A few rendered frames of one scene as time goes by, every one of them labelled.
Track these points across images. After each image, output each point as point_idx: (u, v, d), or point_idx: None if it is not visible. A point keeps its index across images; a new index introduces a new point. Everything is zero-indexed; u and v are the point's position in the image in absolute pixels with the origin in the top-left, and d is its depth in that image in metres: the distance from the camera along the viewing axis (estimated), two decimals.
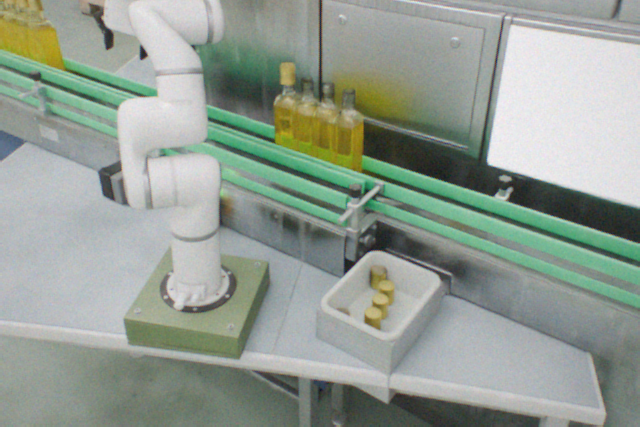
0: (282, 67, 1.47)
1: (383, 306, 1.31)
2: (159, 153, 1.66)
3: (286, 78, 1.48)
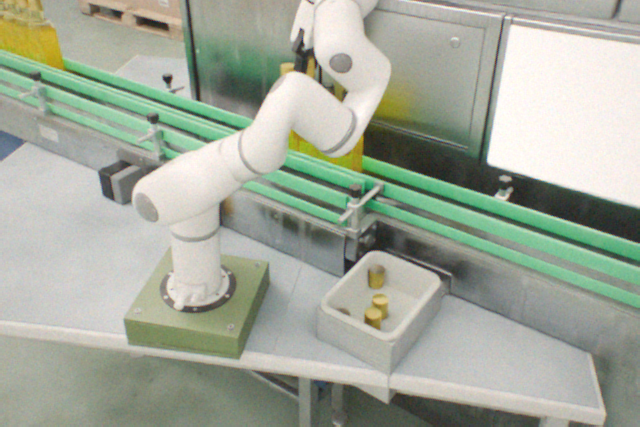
0: (283, 68, 1.47)
1: (383, 306, 1.31)
2: (159, 153, 1.66)
3: None
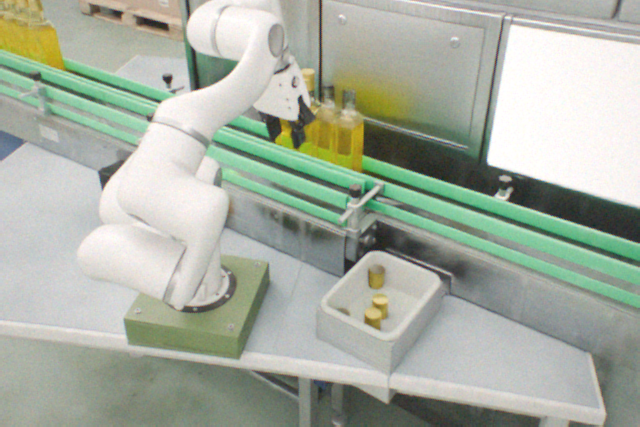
0: None
1: (383, 306, 1.31)
2: None
3: None
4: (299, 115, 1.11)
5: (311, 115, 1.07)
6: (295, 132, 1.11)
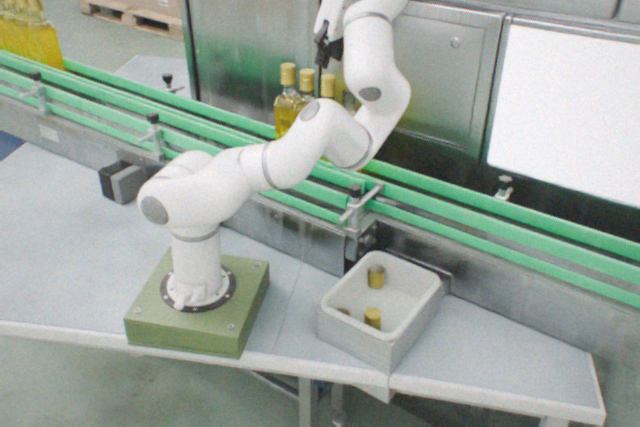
0: (283, 68, 1.47)
1: (335, 78, 1.43)
2: (159, 153, 1.66)
3: (287, 78, 1.48)
4: None
5: None
6: None
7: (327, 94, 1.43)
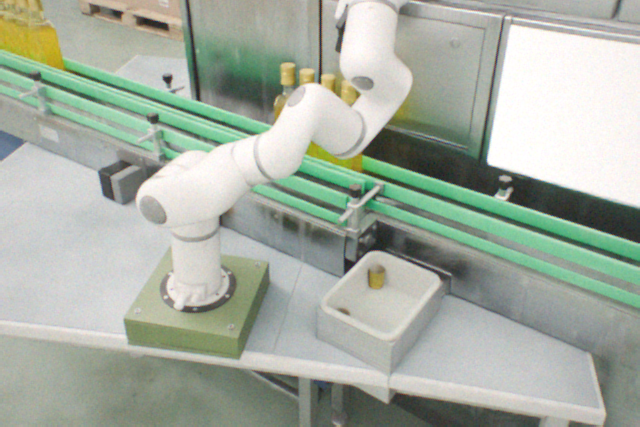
0: (283, 68, 1.47)
1: (335, 78, 1.43)
2: (159, 153, 1.66)
3: (287, 78, 1.48)
4: None
5: None
6: None
7: None
